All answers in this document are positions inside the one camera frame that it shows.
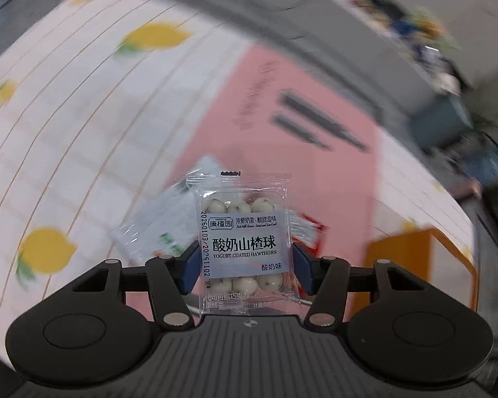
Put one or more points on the grey curved counter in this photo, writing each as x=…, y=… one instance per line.
x=357, y=49

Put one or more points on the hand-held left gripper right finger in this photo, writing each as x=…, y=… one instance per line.
x=301, y=267

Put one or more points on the pink printed mat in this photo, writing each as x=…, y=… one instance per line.
x=249, y=132

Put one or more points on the white yogurt ball snack packet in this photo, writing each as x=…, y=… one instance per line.
x=245, y=244

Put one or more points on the lemon print tablecloth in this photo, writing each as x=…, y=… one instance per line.
x=66, y=141

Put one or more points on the orange cardboard box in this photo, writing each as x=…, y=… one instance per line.
x=398, y=257

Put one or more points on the red snack packet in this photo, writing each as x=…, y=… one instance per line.
x=311, y=232

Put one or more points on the grey round bin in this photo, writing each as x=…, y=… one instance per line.
x=444, y=120

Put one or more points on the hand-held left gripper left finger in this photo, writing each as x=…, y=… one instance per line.
x=191, y=269

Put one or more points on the white flat snack packet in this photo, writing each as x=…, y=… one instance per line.
x=157, y=224

